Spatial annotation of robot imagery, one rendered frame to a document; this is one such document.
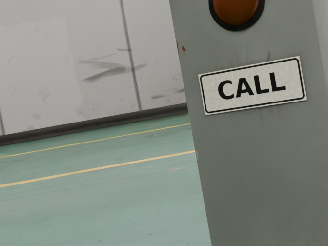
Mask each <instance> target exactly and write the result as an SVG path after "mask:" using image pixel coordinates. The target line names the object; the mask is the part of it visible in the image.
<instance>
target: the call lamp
mask: <svg viewBox="0 0 328 246"><path fill-rule="evenodd" d="M258 4H259V0H213V8H214V12H215V14H216V16H217V17H218V18H219V19H220V20H221V21H222V22H223V23H225V24H228V25H232V26H238V25H242V24H245V23H246V22H248V21H249V20H250V19H252V17H253V16H254V15H255V13H256V11H257V8H258Z"/></svg>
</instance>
